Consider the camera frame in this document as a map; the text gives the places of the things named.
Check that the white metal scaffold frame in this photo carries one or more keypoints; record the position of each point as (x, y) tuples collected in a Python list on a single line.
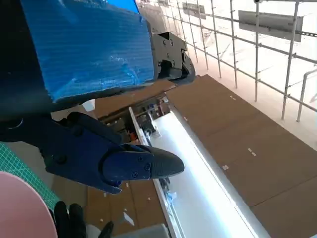
[(256, 49)]

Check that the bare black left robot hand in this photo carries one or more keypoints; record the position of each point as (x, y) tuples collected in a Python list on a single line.
[(86, 44)]

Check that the long white counter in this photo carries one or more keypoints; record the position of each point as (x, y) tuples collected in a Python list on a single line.
[(198, 188)]

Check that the pink bowl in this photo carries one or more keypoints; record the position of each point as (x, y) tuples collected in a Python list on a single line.
[(22, 208)]

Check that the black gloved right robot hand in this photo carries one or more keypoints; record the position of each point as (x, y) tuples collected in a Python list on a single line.
[(74, 223)]

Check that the grey rectangular ceiling panel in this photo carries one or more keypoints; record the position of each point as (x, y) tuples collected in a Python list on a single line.
[(272, 23)]

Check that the green cutting mat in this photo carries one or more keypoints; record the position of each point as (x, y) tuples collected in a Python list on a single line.
[(15, 158)]

